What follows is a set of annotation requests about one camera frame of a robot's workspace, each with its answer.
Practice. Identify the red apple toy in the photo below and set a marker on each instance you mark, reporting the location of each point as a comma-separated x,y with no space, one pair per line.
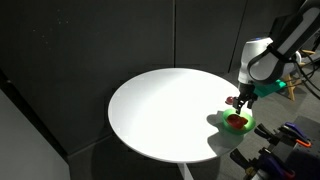
240,123

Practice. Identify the black spring clamp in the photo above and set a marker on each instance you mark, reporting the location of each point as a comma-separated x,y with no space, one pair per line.
265,131

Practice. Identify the dark red grape toy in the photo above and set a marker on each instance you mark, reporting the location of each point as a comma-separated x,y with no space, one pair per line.
229,99

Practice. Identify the green camera mount plate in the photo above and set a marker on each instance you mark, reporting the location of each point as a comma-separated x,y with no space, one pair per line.
270,88

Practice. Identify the green plastic bowl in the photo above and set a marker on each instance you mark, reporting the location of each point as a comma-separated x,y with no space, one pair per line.
248,128

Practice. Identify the wooden chair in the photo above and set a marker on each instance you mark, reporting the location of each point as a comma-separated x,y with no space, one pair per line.
293,81

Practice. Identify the white table pedestal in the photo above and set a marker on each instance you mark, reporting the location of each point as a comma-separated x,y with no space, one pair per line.
185,171

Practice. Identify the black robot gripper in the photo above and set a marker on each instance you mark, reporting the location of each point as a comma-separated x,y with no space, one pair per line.
246,92

